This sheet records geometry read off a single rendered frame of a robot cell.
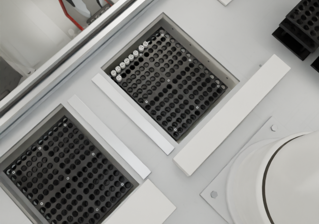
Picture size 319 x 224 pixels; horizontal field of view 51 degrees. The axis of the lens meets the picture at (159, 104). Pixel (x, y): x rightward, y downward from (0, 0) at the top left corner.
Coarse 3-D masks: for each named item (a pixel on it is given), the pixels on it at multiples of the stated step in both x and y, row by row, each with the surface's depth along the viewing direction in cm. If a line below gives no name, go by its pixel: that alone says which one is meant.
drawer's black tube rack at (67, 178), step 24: (48, 144) 74; (72, 144) 77; (24, 168) 75; (48, 168) 73; (72, 168) 76; (96, 168) 76; (48, 192) 75; (72, 192) 75; (96, 192) 75; (120, 192) 72; (48, 216) 73; (72, 216) 71; (96, 216) 74
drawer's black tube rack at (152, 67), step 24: (168, 48) 81; (144, 72) 79; (168, 72) 80; (192, 72) 80; (144, 96) 81; (168, 96) 81; (192, 96) 82; (216, 96) 81; (168, 120) 80; (192, 120) 77
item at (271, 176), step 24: (264, 144) 68; (288, 144) 50; (312, 144) 43; (240, 168) 65; (264, 168) 52; (288, 168) 44; (312, 168) 38; (216, 192) 67; (240, 192) 60; (264, 192) 51; (288, 192) 42; (312, 192) 37; (240, 216) 64; (264, 216) 50; (288, 216) 44; (312, 216) 40
